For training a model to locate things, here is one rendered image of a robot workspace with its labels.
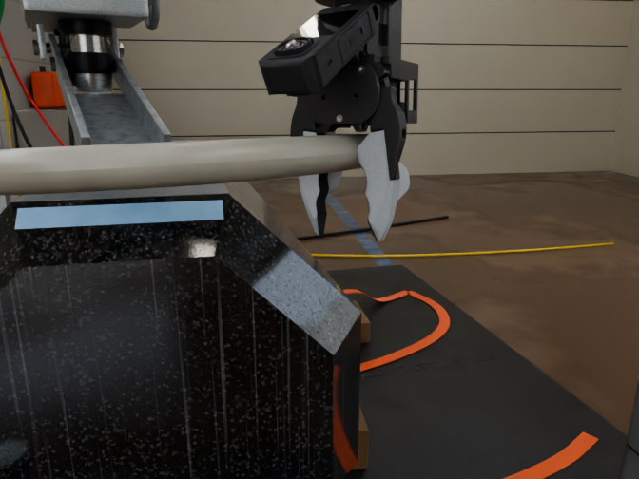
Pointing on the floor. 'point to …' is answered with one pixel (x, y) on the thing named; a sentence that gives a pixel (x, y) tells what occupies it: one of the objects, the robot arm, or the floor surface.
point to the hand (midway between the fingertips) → (344, 225)
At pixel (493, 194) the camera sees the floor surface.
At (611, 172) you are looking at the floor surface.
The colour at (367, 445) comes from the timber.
